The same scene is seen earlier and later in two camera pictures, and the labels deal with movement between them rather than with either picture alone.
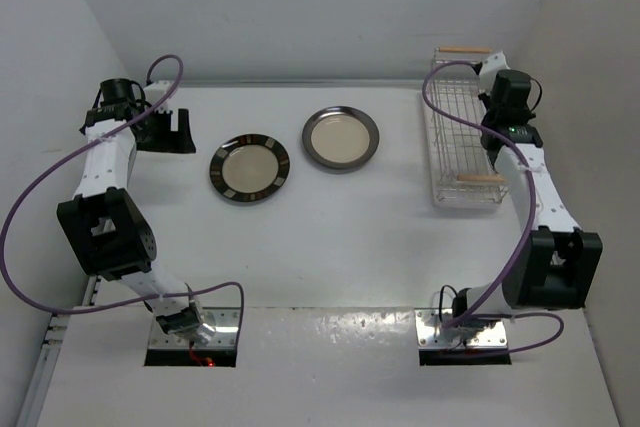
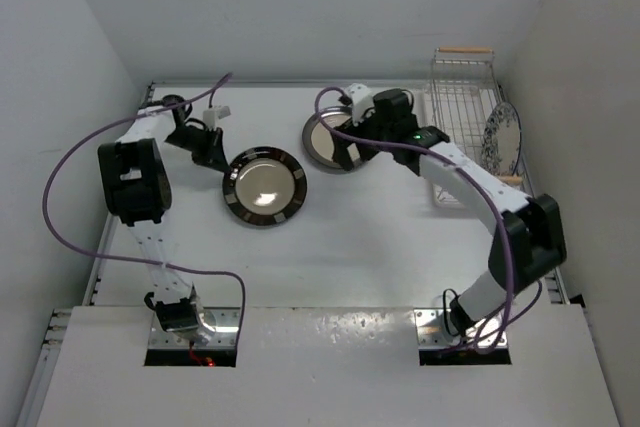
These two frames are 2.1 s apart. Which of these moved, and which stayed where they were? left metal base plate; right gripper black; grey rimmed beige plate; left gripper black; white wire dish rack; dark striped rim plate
Moved: left gripper black; dark striped rim plate; right gripper black
Stayed: grey rimmed beige plate; white wire dish rack; left metal base plate
